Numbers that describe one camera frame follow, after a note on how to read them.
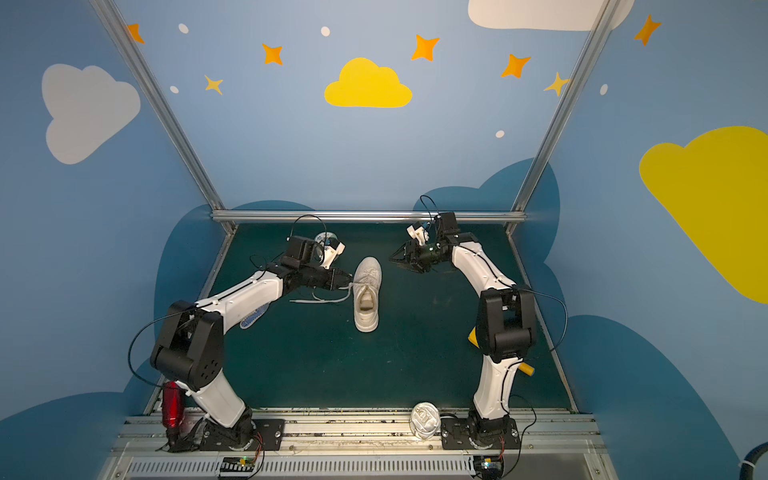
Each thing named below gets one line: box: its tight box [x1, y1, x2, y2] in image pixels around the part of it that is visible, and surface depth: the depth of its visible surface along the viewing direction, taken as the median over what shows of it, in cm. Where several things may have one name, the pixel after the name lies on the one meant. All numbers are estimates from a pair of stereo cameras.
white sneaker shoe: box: [352, 256, 382, 333], surface depth 95 cm
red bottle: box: [162, 381, 185, 429], surface depth 78 cm
